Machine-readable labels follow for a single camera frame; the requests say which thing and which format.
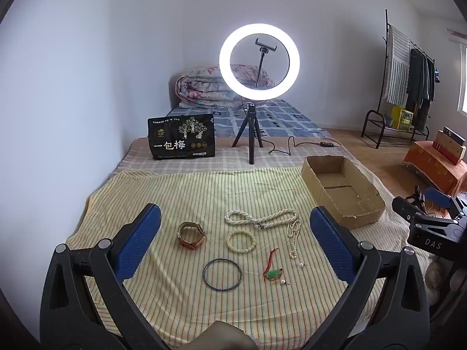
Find thick twisted pearl necklace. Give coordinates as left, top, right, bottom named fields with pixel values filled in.
left=225, top=209, right=298, bottom=229

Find folded floral quilt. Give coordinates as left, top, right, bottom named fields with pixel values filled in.
left=176, top=64, right=275, bottom=109

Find black snack bag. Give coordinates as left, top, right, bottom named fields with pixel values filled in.
left=147, top=115, right=217, bottom=161

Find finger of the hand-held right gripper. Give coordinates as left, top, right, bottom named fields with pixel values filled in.
left=423, top=187, right=467, bottom=220
left=392, top=197, right=426, bottom=223

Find green pendant with red cord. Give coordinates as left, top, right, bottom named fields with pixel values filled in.
left=263, top=248, right=284, bottom=281

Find yellow striped cloth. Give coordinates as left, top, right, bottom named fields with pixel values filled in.
left=66, top=168, right=435, bottom=350

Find black power cable with remote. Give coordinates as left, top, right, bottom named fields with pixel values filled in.
left=261, top=136, right=341, bottom=155

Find person's right hand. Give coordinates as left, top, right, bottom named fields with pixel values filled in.
left=425, top=259, right=455, bottom=305

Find cream bead bracelet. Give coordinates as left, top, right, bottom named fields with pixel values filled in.
left=226, top=230, right=257, bottom=253

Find thin pearl necklace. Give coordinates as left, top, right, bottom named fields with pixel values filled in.
left=287, top=219, right=302, bottom=260

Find black tripod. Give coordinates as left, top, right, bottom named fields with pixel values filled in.
left=232, top=103, right=264, bottom=165

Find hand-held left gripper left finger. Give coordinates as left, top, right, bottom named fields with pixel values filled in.
left=39, top=203, right=172, bottom=350

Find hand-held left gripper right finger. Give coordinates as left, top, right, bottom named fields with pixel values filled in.
left=309, top=206, right=431, bottom=350

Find black clothes rack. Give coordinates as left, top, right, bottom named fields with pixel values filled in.
left=361, top=9, right=436, bottom=149

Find dark metal bangle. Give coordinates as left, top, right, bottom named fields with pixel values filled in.
left=203, top=258, right=243, bottom=292

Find black phone holder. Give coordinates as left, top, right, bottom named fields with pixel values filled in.
left=254, top=37, right=278, bottom=88

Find wooden box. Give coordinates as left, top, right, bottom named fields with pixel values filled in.
left=433, top=127, right=467, bottom=165

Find red strap wristwatch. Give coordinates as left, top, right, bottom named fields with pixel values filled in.
left=177, top=221, right=206, bottom=251

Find dark hanging clothes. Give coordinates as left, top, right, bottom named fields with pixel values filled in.
left=406, top=48, right=436, bottom=132

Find yellow box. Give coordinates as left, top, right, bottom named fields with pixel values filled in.
left=391, top=106, right=414, bottom=132

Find striped towel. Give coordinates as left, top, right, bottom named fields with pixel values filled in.
left=383, top=25, right=412, bottom=106

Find white ring light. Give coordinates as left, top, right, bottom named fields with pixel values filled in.
left=219, top=23, right=300, bottom=100

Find window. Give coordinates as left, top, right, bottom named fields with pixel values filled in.
left=458, top=42, right=467, bottom=115

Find cardboard box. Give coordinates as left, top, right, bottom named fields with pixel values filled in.
left=301, top=155, right=386, bottom=230

